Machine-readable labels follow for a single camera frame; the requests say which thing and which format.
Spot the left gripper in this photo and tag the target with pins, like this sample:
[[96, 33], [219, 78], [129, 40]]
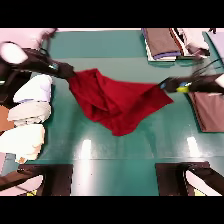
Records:
[[66, 71]]

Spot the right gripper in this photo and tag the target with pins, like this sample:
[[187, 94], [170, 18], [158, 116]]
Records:
[[170, 85]]

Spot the red T-shirt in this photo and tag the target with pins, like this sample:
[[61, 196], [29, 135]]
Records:
[[116, 100]]

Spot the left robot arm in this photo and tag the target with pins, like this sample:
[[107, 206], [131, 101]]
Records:
[[36, 61]]

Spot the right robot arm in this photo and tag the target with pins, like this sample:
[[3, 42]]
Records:
[[206, 83]]

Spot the purple garment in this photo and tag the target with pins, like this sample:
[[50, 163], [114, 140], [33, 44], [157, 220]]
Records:
[[166, 55]]

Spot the white garment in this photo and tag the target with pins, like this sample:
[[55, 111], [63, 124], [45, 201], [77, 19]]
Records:
[[35, 88]]

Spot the pale pink garment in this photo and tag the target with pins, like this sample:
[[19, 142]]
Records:
[[195, 38]]

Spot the beige garment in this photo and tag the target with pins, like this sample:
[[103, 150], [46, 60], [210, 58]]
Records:
[[30, 112]]

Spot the orange garment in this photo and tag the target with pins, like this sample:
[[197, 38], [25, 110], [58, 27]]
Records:
[[5, 118]]

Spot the cream garment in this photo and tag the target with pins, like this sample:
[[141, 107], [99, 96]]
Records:
[[21, 140]]

